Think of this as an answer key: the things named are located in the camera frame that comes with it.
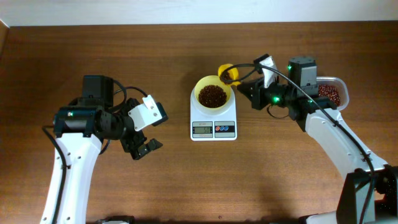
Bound white digital kitchen scale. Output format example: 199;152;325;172
189;88;238;141

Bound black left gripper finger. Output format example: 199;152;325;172
131;145;149;160
144;139;163;152

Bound pale yellow bowl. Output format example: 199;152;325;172
193;75;231;109

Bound red beans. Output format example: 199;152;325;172
198;85;227;108

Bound yellow measuring scoop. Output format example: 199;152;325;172
218;63;241;86

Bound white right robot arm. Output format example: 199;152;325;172
190;54;397;223

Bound clear plastic bean container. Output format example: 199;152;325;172
317;77;349;111

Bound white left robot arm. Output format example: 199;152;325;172
40;75;168;223

